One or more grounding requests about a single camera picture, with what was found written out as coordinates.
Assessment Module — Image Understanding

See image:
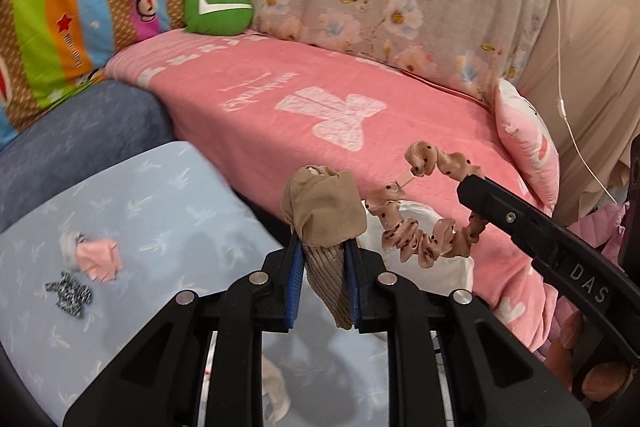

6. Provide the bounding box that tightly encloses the dark blue velvet cushion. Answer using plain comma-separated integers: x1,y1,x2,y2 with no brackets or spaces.
1,80,175,230

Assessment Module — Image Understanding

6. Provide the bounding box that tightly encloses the grey white sock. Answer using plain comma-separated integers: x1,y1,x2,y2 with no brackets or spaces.
58,231,87,271

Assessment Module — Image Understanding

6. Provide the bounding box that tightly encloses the light blue palm print sheet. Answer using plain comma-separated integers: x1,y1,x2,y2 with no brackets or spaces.
1,142,388,426

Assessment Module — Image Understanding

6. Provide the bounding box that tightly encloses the brown polka dot scrunchie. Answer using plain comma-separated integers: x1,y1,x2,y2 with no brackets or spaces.
363,140,490,270

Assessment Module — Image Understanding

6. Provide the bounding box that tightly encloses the small pink pillow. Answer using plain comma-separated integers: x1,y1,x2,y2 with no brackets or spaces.
494,79,560,215

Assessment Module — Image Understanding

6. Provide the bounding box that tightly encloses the pink cloth piece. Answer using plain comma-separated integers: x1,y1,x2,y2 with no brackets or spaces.
75,239,124,283

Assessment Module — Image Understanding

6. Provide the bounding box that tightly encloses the person's right hand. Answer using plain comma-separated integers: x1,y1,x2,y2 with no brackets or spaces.
544,311,632,402

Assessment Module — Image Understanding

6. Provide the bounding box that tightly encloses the leopard print fabric strip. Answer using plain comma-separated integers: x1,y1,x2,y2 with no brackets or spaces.
44,271,92,319

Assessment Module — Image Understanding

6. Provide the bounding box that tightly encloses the white cable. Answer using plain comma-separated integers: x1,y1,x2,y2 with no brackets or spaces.
544,0,618,205

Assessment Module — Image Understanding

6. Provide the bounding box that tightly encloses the pink blanket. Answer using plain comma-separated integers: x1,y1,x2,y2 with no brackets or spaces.
104,28,559,353

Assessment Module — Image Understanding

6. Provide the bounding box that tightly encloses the green check mark cushion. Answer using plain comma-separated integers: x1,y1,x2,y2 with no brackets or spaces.
183,0,254,37

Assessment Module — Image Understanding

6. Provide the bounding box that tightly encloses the brown sock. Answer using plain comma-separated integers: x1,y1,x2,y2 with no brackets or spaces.
281,166,367,329

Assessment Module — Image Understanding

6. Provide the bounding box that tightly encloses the beige curtain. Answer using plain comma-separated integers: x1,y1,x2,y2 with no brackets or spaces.
516,0,639,225

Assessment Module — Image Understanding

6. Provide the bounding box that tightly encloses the white lined trash bin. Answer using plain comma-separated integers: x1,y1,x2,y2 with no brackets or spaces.
357,199,475,298

